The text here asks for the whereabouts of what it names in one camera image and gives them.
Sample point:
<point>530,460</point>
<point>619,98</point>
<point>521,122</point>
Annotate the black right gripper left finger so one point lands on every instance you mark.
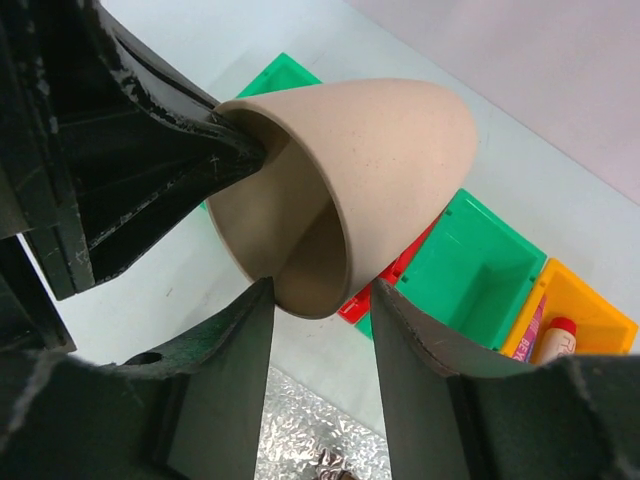
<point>189,408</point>

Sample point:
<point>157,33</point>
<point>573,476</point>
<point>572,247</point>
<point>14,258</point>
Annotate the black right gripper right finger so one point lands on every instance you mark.
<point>454,409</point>

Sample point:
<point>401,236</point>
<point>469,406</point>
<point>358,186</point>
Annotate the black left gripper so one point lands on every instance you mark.
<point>98,164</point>

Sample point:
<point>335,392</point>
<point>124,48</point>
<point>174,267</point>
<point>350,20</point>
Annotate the clear glass tray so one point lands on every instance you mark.
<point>303,436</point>

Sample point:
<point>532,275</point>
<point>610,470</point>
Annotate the beige cup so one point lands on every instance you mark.
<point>355,171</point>

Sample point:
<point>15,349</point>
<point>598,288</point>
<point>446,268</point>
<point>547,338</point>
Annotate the pink toothpaste tube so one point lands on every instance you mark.
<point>526,344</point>

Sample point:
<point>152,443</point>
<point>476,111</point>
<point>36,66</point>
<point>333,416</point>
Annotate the white toothpaste tube red cap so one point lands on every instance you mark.
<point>559,340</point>

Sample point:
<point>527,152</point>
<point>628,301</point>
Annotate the green plastic bin with cup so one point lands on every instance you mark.
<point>473,272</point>

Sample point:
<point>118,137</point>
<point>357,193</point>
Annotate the green plastic bin far left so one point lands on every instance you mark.
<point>283,73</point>

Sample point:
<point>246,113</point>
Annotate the yellow plastic bin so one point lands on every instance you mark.
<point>559,292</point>

